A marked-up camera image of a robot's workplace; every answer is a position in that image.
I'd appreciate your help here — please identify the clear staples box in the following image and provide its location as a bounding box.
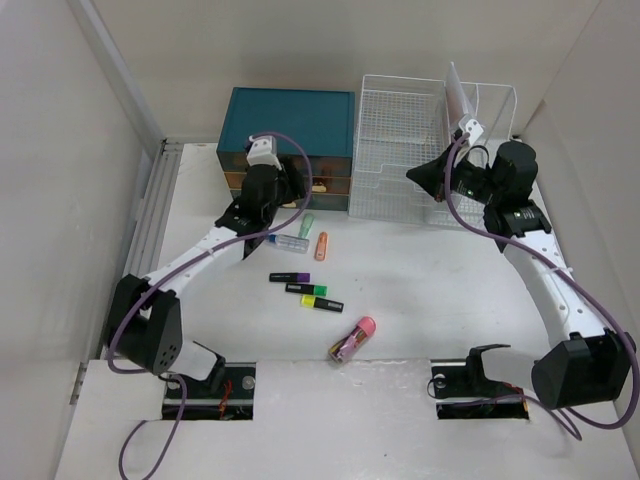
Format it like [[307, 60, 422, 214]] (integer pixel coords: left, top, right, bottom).
[[267, 234, 310, 254]]

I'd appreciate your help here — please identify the teal desktop drawer cabinet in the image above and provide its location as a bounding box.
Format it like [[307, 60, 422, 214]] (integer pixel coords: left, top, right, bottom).
[[217, 87, 356, 211]]

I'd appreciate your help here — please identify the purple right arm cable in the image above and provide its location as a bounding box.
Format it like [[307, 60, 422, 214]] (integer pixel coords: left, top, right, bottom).
[[427, 132, 635, 441]]

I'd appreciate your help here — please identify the yellow cap black highlighter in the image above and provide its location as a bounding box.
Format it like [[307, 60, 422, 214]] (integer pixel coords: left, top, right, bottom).
[[300, 295, 344, 313]]

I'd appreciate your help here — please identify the white wire mesh file tray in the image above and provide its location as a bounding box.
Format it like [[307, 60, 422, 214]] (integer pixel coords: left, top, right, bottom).
[[348, 74, 456, 228]]

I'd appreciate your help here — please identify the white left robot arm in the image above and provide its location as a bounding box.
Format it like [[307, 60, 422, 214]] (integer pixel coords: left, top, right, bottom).
[[103, 155, 312, 397]]

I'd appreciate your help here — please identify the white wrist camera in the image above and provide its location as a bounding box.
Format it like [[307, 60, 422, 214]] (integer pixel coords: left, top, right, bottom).
[[246, 135, 281, 169], [457, 114, 485, 147]]

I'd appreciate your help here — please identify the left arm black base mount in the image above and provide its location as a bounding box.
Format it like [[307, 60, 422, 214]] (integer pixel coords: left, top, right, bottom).
[[161, 358, 257, 421]]

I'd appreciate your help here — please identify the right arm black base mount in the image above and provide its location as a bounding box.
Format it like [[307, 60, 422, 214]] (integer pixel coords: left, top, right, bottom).
[[427, 344, 529, 420]]

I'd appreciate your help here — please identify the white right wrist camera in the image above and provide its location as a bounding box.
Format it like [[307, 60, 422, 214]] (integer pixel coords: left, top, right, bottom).
[[457, 114, 485, 147]]

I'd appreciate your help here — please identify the green cap black highlighter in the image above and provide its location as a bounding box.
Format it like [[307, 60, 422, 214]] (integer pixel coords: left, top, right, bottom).
[[285, 283, 328, 297]]

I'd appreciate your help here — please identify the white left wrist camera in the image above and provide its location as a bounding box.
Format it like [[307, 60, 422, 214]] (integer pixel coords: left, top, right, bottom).
[[246, 135, 281, 169]]

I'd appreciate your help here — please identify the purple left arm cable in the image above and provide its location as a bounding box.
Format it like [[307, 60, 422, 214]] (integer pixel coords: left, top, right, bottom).
[[107, 130, 314, 480]]

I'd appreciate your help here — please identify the clear acrylic file holder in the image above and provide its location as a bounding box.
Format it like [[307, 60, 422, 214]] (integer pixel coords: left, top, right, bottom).
[[424, 80, 518, 235]]

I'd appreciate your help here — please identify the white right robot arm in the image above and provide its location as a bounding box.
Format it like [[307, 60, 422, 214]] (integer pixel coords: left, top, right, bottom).
[[406, 140, 639, 413]]

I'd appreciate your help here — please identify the clear mesh zipper pouch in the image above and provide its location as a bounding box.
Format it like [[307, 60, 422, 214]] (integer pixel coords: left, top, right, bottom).
[[445, 62, 476, 130]]

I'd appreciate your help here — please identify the pink cap clear pen tube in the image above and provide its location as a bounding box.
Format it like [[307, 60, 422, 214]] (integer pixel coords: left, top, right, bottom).
[[328, 316, 377, 364]]

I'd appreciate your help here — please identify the purple cap black highlighter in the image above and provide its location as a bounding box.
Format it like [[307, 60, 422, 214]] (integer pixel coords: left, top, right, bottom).
[[268, 272, 311, 283]]

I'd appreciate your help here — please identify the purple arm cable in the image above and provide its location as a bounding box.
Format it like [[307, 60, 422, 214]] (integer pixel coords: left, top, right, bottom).
[[427, 132, 635, 441], [107, 130, 314, 480]]

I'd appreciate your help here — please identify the aluminium rail frame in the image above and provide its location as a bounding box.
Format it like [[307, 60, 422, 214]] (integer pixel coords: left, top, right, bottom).
[[98, 139, 184, 360]]

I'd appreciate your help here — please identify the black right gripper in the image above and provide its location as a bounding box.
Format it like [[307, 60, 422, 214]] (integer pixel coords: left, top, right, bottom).
[[405, 143, 502, 206]]

